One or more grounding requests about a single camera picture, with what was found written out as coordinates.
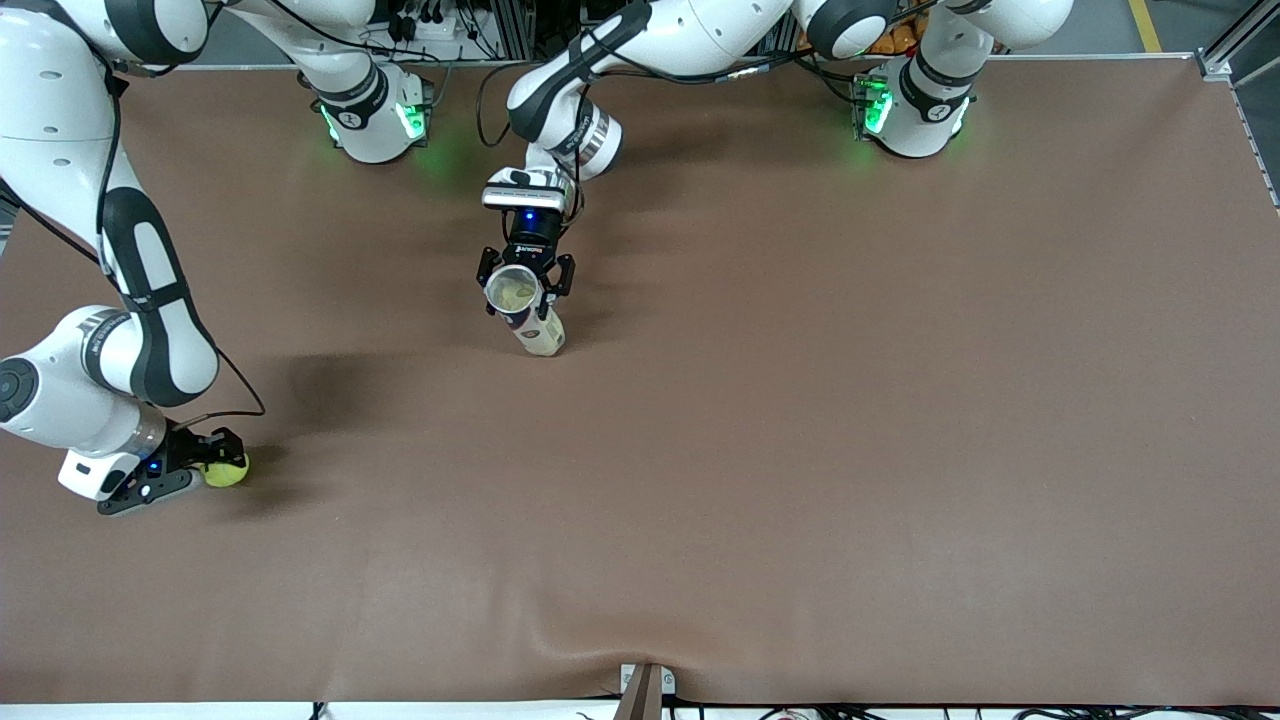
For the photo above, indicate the orange bag pile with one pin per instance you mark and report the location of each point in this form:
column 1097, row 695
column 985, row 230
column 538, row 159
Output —
column 900, row 40

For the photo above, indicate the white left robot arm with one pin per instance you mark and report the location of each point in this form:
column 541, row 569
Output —
column 700, row 35

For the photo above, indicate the white power strip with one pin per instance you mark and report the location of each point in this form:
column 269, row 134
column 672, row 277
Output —
column 440, row 28

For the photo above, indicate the metal table clamp bracket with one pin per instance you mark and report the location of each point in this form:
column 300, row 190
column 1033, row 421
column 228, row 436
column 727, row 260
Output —
column 645, row 695

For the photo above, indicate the aluminium frame upright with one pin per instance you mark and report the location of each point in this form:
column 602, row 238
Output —
column 515, row 25

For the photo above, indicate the brown table mat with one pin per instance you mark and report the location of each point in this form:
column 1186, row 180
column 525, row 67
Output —
column 900, row 500

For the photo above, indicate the clear Wilson tennis ball can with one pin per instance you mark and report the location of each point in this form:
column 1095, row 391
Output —
column 545, row 335

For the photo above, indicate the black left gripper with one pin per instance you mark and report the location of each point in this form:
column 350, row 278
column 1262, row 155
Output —
column 529, row 245

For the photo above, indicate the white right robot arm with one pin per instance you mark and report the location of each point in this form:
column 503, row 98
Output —
column 60, row 120

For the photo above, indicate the Wilson 3 print tennis ball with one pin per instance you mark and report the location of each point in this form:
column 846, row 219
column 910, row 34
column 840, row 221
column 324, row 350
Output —
column 228, row 474

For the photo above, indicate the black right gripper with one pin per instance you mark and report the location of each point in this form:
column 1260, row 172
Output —
column 186, row 449

